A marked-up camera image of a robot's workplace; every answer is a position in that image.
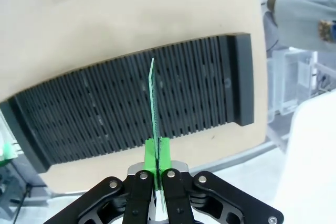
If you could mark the black slotted board rack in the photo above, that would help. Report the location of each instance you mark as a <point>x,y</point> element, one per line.
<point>105,103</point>

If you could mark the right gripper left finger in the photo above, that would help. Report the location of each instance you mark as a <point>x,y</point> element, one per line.
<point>136,197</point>

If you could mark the tattooed right hand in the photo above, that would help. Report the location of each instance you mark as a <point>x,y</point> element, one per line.
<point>325,30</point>

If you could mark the white table with rounded corners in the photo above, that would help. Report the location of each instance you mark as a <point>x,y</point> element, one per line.
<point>312,169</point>

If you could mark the green circuit board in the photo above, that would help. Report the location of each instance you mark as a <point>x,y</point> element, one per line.
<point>154,103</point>

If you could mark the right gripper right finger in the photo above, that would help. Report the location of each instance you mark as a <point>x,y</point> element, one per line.
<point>178,197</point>

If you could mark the clear plastic storage box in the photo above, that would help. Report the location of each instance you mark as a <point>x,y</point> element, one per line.
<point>294,82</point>

